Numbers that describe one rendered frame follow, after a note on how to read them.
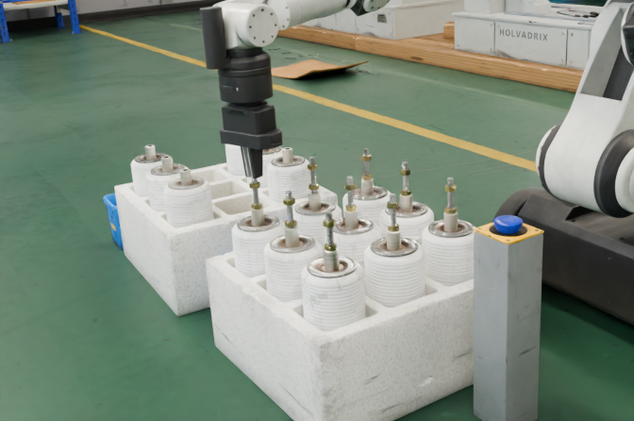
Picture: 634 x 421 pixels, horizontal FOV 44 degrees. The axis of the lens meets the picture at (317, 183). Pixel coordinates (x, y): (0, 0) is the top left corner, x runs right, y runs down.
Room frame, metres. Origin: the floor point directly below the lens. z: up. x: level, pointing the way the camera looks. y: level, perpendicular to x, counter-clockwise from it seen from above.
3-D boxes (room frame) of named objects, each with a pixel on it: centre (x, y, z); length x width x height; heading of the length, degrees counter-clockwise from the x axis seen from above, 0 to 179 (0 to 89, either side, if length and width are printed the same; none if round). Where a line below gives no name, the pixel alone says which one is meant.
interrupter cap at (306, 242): (1.19, 0.05, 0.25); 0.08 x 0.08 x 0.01
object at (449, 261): (1.21, -0.22, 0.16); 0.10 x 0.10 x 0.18
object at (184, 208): (1.55, 0.27, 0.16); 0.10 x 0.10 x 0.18
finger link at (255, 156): (1.29, 0.10, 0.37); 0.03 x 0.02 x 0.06; 141
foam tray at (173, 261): (1.71, 0.22, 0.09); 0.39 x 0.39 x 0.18; 28
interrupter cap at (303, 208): (1.35, 0.01, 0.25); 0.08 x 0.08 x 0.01
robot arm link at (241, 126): (1.30, 0.11, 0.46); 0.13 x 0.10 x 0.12; 51
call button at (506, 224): (1.04, -0.27, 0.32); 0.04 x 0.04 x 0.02
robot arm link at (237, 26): (1.28, 0.11, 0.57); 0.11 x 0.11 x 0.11; 39
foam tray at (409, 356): (1.25, -0.05, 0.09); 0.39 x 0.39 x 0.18; 31
